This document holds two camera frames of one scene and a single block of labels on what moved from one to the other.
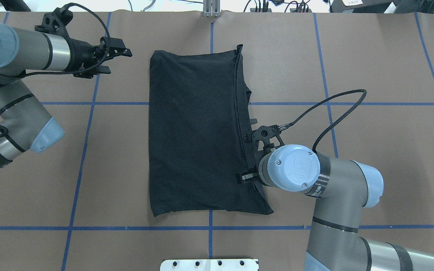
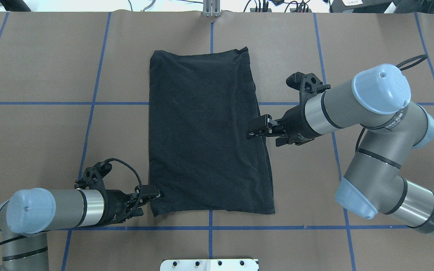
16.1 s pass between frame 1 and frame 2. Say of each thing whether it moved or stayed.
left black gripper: moved
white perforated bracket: stayed
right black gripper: moved
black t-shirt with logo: stayed
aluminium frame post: stayed
